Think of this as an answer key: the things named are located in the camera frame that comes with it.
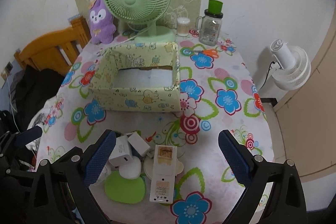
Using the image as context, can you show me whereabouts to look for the green rounded pad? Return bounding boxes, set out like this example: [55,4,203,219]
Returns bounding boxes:
[104,171,146,204]

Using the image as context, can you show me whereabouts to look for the cotton swab container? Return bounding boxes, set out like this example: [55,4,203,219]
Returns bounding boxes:
[177,17,190,37]

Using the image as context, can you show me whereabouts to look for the white round case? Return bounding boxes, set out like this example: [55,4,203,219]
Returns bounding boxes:
[118,156,142,180]

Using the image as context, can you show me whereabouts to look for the white plug adapter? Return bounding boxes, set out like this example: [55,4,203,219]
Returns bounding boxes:
[127,132,151,156]

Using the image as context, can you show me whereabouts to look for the floral tablecloth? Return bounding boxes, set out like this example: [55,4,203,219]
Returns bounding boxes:
[37,35,274,223]

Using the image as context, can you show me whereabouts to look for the cream round compact mirror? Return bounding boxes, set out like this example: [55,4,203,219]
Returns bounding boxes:
[143,157,184,180]

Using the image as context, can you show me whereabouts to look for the white remote control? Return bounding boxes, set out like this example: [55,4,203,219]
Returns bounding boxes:
[149,145,177,204]

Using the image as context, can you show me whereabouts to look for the black clothing pile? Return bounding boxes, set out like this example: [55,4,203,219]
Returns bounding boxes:
[10,65,65,131]

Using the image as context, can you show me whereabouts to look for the orange handled scissors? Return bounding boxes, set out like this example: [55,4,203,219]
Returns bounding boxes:
[190,49,219,59]

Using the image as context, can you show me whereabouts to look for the green plastic cup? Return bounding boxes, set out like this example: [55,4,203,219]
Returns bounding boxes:
[208,0,223,14]

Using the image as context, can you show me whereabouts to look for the purple plush toy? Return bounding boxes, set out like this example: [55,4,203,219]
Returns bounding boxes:
[89,0,117,44]

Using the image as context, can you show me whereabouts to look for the white fan power cord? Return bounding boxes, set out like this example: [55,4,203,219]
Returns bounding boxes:
[110,21,153,47]

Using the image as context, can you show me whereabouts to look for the white standing fan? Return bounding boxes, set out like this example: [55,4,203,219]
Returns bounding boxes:
[270,39,311,91]

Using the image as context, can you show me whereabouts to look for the yellow-green cartoon storage box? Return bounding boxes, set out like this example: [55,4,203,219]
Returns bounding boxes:
[89,42,181,113]

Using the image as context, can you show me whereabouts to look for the orange wooden chair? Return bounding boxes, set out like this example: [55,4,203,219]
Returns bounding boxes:
[14,15,91,75]

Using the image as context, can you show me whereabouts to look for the white usb charger block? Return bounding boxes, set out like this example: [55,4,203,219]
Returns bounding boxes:
[108,135,133,167]

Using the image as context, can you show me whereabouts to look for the glass mason jar mug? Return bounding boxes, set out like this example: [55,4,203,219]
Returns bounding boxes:
[195,9,223,46]

